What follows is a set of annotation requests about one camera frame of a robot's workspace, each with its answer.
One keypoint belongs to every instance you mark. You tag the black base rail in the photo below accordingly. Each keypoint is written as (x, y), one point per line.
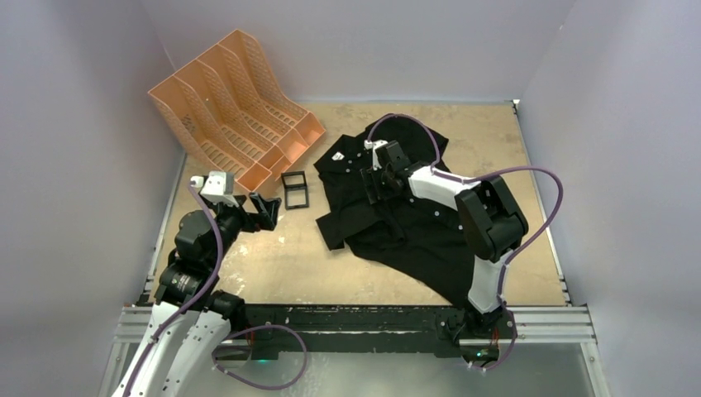
(431, 329)

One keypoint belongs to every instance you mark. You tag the small black rectangular frame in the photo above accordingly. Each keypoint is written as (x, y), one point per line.
(295, 182)

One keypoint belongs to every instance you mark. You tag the orange plastic file organizer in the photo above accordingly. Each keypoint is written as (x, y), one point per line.
(228, 112)

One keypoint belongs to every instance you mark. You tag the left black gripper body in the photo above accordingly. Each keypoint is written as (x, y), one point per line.
(231, 220)

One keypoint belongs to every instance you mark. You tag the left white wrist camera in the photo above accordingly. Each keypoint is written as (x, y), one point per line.
(215, 188)

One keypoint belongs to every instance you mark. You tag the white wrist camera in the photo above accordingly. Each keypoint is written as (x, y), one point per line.
(215, 188)
(373, 147)

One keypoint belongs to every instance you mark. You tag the black button shirt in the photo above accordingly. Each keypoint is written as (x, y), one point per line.
(417, 237)

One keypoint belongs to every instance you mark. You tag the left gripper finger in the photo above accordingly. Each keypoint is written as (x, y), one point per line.
(264, 204)
(267, 220)

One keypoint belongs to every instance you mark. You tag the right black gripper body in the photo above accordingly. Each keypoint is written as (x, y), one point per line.
(379, 186)

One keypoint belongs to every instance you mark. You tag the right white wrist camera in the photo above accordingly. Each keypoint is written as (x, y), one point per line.
(373, 147)

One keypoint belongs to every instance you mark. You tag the aluminium frame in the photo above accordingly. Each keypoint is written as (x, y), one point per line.
(536, 325)

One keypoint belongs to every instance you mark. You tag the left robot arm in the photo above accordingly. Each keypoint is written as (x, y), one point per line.
(186, 285)

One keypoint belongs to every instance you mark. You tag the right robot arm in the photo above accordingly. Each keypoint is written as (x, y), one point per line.
(490, 219)

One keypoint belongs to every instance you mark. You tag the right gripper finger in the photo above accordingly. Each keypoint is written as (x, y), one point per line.
(367, 176)
(386, 184)

